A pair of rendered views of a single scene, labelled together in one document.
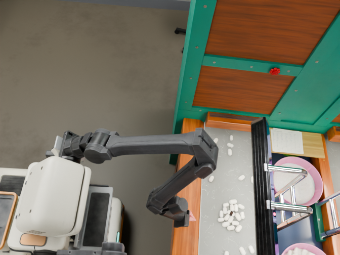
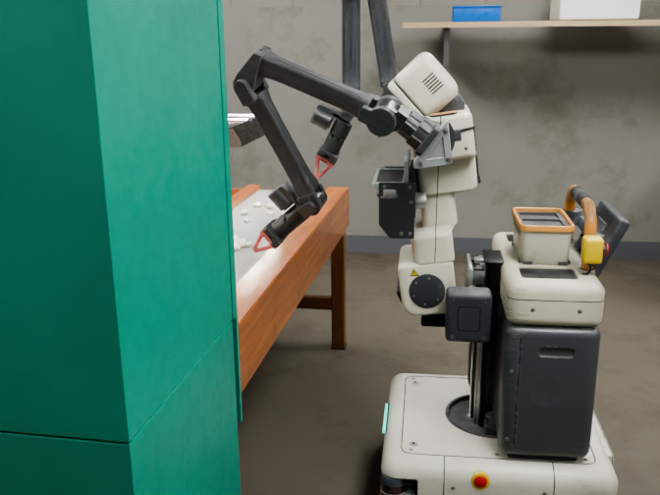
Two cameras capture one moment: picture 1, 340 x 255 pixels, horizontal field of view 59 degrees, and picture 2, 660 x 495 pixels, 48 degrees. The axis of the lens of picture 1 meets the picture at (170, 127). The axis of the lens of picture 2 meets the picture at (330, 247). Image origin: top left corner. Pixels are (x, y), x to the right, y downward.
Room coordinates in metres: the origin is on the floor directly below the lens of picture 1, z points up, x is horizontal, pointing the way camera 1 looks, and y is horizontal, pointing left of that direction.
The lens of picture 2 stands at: (2.38, 0.50, 1.45)
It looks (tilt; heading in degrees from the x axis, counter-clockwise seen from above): 16 degrees down; 192
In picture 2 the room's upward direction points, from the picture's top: 1 degrees counter-clockwise
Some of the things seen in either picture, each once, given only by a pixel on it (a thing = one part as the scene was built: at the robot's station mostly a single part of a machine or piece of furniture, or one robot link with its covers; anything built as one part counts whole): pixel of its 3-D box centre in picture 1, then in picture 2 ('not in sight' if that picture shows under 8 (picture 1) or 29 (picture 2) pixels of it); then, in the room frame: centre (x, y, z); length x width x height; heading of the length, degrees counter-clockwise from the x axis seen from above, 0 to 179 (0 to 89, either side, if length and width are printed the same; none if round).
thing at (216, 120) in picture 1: (234, 122); not in sight; (0.87, -0.34, 0.83); 0.30 x 0.06 x 0.07; 91
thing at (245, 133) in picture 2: not in sight; (253, 127); (-0.54, -0.43, 1.08); 0.62 x 0.08 x 0.07; 1
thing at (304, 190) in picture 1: (292, 183); not in sight; (0.61, -0.69, 0.71); 0.22 x 0.22 x 0.06
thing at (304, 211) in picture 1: (269, 202); not in sight; (0.43, -0.49, 0.90); 0.20 x 0.19 x 0.45; 1
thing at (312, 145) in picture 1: (293, 142); not in sight; (0.82, -0.68, 0.77); 0.33 x 0.15 x 0.01; 91
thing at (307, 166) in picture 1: (293, 183); not in sight; (0.61, -0.69, 0.72); 0.27 x 0.27 x 0.10
